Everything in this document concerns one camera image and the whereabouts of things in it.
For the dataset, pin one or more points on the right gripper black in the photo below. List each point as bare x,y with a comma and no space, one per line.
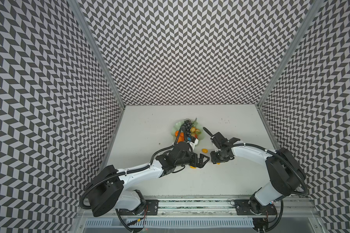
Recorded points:
214,159

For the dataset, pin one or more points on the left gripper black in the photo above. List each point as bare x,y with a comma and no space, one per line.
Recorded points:
201,164

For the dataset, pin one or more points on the dark grape bunch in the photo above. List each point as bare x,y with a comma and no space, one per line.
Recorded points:
188,124

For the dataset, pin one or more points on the green wavy glass bowl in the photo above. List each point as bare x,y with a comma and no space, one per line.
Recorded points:
177,126

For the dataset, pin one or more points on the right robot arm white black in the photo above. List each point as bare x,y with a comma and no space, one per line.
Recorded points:
286,177

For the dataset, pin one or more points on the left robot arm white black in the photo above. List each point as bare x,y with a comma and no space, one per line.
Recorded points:
110,188

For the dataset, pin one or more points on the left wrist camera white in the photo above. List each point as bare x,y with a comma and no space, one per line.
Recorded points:
192,141

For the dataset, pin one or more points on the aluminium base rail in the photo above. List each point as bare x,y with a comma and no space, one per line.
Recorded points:
173,214

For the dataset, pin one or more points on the right corner aluminium post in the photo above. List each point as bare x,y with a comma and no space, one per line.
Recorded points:
308,19

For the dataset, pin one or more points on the corner aluminium post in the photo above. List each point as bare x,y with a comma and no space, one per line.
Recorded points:
308,19
81,20

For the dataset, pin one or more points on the left corner aluminium post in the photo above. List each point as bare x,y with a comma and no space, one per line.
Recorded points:
81,20

